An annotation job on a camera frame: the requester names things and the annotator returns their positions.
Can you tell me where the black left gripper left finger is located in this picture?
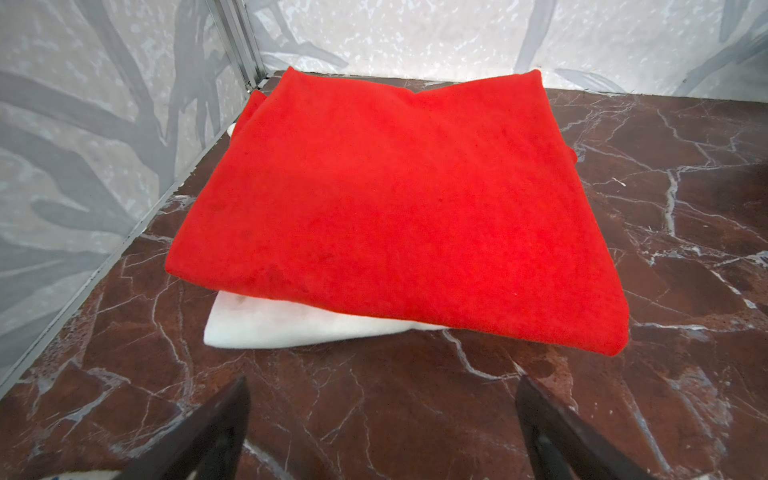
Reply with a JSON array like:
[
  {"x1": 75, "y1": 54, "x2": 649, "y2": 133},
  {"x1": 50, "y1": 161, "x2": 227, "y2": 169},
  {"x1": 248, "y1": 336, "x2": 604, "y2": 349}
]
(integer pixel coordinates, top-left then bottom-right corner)
[{"x1": 117, "y1": 376, "x2": 250, "y2": 479}]

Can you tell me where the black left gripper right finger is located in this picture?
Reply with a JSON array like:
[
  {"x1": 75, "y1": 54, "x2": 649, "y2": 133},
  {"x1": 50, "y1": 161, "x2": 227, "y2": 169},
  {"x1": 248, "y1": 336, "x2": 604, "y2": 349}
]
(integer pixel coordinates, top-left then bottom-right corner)
[{"x1": 515, "y1": 376, "x2": 652, "y2": 479}]

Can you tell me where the white folded t-shirt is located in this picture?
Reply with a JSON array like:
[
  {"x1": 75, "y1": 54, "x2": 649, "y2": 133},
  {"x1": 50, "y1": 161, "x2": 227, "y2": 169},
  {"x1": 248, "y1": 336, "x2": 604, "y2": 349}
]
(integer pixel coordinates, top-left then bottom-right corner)
[{"x1": 202, "y1": 122, "x2": 448, "y2": 350}]

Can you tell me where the red folded t-shirt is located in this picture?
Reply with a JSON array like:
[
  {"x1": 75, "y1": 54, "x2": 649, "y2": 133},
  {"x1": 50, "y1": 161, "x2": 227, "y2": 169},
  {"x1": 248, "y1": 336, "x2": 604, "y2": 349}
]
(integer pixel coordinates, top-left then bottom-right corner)
[{"x1": 165, "y1": 69, "x2": 630, "y2": 356}]

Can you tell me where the aluminium frame enclosure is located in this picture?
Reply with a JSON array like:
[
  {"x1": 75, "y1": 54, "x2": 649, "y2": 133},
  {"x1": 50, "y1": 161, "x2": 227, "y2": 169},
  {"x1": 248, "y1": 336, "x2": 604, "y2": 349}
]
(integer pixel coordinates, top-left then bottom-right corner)
[{"x1": 1, "y1": 1, "x2": 266, "y2": 391}]

